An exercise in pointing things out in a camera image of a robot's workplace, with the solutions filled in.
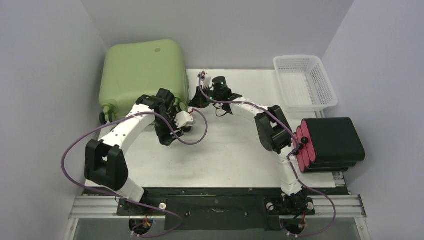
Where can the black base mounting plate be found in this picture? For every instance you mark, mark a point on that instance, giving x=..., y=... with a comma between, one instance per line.
x=221, y=208

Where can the black and pink storage organizer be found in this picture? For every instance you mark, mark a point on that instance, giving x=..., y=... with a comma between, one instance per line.
x=328, y=145

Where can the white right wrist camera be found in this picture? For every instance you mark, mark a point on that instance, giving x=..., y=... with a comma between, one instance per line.
x=205, y=80

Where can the white perforated plastic basket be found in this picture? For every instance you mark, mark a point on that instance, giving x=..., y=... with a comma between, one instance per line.
x=304, y=83

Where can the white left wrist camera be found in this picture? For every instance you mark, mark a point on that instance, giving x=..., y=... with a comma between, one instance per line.
x=184, y=119

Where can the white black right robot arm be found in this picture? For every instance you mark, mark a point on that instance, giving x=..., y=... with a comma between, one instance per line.
x=274, y=132

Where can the green hard-shell suitcase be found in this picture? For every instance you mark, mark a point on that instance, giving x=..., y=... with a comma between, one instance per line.
x=135, y=69

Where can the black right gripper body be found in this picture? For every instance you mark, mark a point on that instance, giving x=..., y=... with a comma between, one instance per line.
x=201, y=98

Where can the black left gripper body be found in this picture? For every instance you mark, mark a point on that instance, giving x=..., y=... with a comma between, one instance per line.
x=163, y=130

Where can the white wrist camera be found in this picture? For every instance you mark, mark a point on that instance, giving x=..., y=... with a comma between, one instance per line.
x=205, y=80
x=184, y=119

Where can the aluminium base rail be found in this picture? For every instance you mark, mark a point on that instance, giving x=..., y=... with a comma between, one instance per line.
x=106, y=207

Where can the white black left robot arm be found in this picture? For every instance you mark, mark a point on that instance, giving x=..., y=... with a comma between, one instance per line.
x=105, y=162

